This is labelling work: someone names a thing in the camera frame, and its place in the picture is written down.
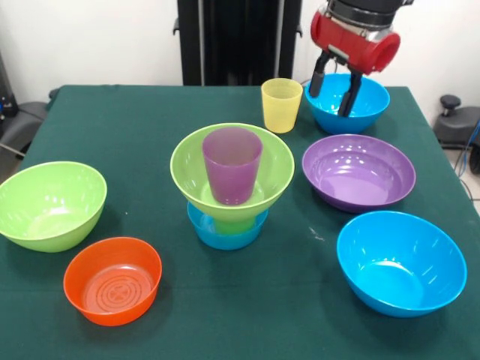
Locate grey wheeled base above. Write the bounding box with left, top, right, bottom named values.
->
left=0, top=100, right=48, bottom=158

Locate black wall cable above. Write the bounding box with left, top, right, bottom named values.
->
left=321, top=0, right=341, bottom=76

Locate yellow plastic cup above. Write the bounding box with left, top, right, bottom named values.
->
left=261, top=77, right=304, bottom=134

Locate purple plastic cup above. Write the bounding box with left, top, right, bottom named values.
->
left=202, top=127, right=263, bottom=206

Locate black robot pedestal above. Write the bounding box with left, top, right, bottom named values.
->
left=172, top=0, right=303, bottom=88

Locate black equipment casing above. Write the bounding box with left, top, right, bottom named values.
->
left=0, top=50, right=19, bottom=140

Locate grey base with black knob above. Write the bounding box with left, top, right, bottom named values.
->
left=434, top=94, right=480, bottom=151

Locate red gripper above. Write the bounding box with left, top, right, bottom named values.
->
left=308, top=5, right=402, bottom=118

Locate small orange plastic bowl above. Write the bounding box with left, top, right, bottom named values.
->
left=62, top=236, right=164, bottom=327

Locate dark green tablecloth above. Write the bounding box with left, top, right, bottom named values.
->
left=0, top=84, right=480, bottom=360

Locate green plastic cup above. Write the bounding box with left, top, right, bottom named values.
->
left=214, top=217, right=257, bottom=236

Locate purple plastic bowl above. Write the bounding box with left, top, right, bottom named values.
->
left=301, top=133, right=417, bottom=214

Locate green plastic bowl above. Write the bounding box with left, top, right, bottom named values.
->
left=0, top=160, right=108, bottom=253
left=169, top=122, right=296, bottom=224

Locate small blue plastic bowl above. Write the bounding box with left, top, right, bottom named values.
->
left=186, top=200, right=270, bottom=251

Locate blue cable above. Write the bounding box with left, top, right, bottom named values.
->
left=455, top=119, right=480, bottom=177

